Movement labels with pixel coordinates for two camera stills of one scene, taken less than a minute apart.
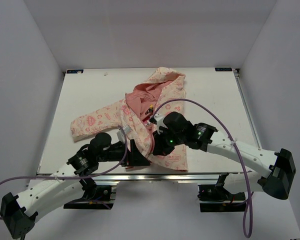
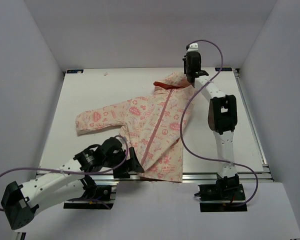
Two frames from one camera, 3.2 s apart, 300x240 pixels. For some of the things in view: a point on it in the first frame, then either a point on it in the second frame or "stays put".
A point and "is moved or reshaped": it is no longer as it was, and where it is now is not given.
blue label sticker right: [223, 69] stays put
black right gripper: [160, 148] to [184, 59]
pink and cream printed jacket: [161, 93] is moved or reshaped
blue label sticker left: [74, 71] stays put
